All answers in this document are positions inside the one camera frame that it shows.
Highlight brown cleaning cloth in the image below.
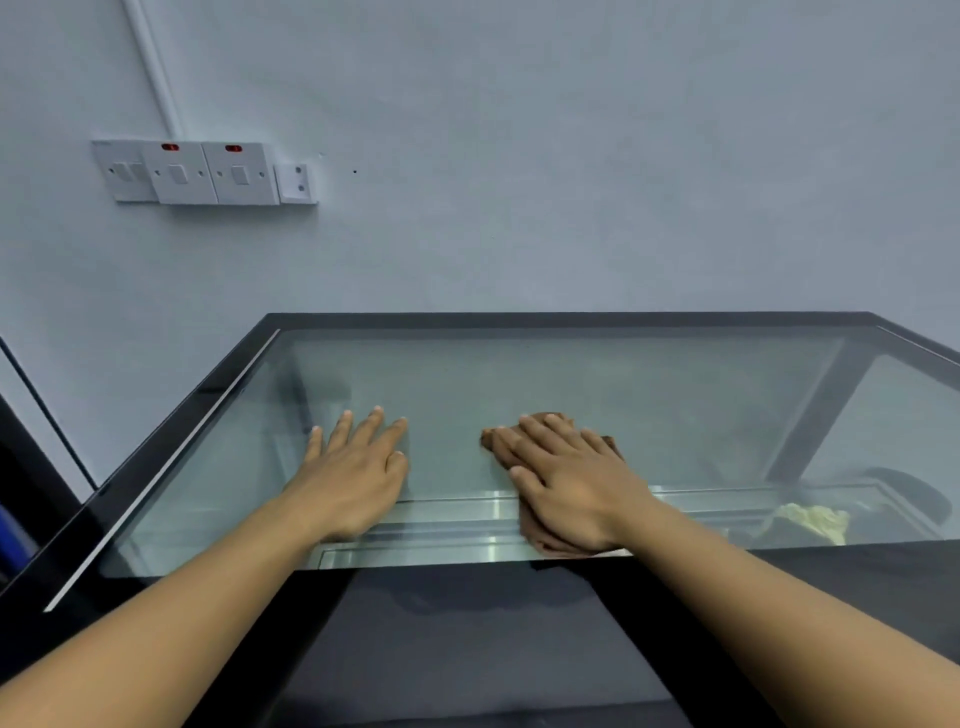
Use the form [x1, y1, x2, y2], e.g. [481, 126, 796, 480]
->
[480, 411, 636, 561]

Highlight white cable conduit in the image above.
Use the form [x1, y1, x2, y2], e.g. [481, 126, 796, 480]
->
[121, 0, 183, 144]

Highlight person's right hand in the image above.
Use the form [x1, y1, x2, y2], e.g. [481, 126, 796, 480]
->
[480, 413, 663, 559]

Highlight silver metal sliding rail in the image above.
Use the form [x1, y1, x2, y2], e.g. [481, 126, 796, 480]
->
[309, 483, 894, 573]

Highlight person's left hand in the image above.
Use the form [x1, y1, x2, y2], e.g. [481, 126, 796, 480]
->
[280, 405, 411, 546]

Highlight white switch with red light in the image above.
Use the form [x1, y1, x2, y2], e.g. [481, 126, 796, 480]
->
[202, 141, 282, 207]
[141, 141, 219, 207]

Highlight person's right forearm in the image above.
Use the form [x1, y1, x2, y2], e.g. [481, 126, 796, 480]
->
[598, 498, 960, 728]

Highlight cream crumpled cloth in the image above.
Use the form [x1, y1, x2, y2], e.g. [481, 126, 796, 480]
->
[772, 503, 852, 546]

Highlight small white wall socket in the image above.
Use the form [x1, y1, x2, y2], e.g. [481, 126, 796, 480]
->
[273, 162, 320, 206]

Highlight person's left forearm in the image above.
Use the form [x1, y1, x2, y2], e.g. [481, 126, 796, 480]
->
[0, 491, 355, 728]

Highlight blue object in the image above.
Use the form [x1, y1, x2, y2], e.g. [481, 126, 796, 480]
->
[0, 502, 40, 580]

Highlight black framed glass display case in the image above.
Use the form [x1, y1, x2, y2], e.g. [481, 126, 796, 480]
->
[0, 311, 960, 728]

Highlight white double wall switch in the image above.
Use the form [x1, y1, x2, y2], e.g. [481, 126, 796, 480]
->
[91, 139, 160, 204]

